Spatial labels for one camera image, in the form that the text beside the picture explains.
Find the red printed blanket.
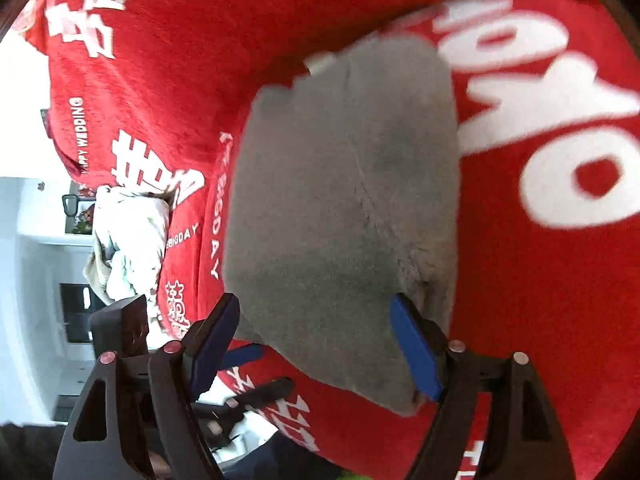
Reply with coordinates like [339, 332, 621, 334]
[12, 0, 640, 480]

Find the pale floral quilt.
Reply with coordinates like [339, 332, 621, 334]
[82, 185, 174, 307]

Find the dark rectangular panel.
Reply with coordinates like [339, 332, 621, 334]
[60, 283, 107, 344]

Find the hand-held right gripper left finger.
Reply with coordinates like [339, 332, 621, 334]
[52, 292, 241, 480]

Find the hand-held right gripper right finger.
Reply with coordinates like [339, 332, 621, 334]
[390, 293, 576, 480]

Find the grey knit garment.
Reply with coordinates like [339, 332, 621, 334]
[222, 35, 461, 417]

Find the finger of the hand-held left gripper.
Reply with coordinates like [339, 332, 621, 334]
[220, 343, 264, 370]
[197, 377, 296, 421]

